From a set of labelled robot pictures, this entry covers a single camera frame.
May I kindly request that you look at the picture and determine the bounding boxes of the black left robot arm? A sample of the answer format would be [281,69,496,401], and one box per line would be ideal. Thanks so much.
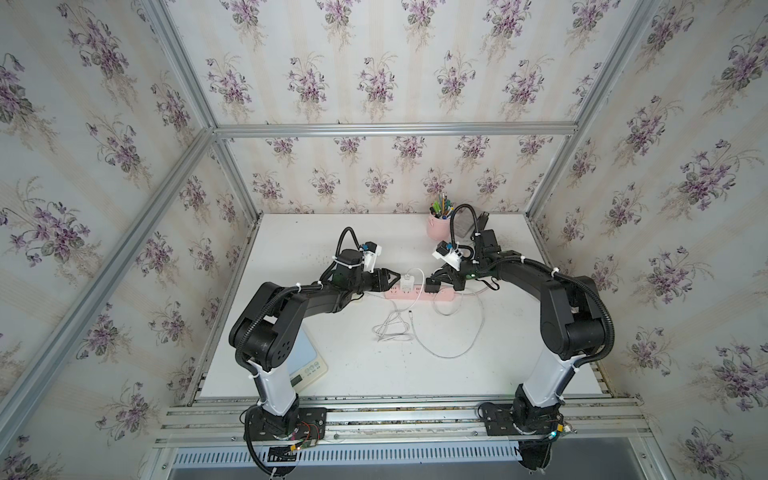
[228,226,400,439]

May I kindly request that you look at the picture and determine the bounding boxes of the black USB charger adapter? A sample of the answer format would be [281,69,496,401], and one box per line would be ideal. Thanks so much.
[423,278,441,294]

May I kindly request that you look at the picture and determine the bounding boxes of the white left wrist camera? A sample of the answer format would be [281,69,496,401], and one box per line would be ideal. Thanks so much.
[361,241,382,273]

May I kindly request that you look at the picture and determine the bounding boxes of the black stapler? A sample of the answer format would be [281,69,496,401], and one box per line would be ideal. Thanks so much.
[477,212,489,231]

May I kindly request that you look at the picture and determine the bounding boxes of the pens and markers bundle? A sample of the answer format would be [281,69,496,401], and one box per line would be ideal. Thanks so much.
[429,193,455,220]

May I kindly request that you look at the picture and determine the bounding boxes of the aluminium enclosure frame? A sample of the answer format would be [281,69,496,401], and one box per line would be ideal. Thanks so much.
[1,1,652,442]

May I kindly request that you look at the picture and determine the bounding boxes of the blue electronic scale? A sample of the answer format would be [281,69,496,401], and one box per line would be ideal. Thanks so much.
[286,327,329,396]

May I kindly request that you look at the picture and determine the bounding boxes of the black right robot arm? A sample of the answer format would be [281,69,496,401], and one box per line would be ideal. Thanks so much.
[430,204,616,437]

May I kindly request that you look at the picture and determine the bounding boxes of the pink metal pen bucket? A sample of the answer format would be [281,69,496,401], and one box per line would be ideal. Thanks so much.
[426,216,450,242]

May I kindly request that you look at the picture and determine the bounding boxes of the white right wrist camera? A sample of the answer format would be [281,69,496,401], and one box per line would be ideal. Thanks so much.
[432,241,463,271]

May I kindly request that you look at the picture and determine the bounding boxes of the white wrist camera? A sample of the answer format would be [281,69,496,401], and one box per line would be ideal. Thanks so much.
[432,241,463,271]
[361,241,382,273]

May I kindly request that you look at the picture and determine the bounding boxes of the white USB charger adapter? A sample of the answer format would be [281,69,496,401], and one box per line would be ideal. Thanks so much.
[399,274,415,294]

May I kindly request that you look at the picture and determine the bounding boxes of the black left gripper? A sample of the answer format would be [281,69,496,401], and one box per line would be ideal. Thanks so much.
[348,268,401,296]

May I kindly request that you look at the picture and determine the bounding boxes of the pink power strip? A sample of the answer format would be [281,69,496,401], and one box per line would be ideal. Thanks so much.
[383,285,456,302]

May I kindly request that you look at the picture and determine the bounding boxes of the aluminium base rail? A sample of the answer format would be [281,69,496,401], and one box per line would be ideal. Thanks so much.
[139,395,673,479]

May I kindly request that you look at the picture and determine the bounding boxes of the thin white USB cable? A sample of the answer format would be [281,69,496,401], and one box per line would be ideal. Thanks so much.
[407,287,486,360]

